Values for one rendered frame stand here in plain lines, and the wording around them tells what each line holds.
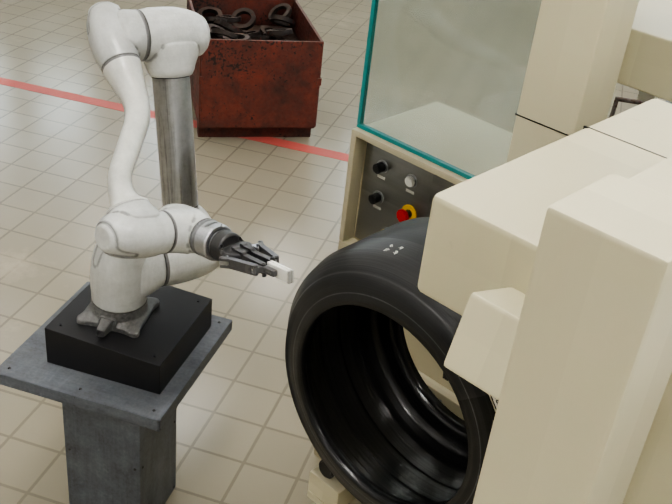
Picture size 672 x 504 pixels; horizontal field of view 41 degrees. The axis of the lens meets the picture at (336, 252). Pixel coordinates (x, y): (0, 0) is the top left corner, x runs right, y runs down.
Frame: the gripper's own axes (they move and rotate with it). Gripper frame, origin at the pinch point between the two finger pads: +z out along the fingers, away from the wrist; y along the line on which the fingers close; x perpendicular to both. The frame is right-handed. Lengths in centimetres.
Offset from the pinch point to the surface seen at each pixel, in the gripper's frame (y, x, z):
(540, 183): -18, -46, 72
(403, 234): 0.9, -19.4, 33.4
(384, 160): 69, 0, -30
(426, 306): -11, -15, 49
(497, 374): -44, -34, 84
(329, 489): -8.4, 41.3, 23.1
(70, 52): 212, 64, -452
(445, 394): 26.7, 32.6, 26.6
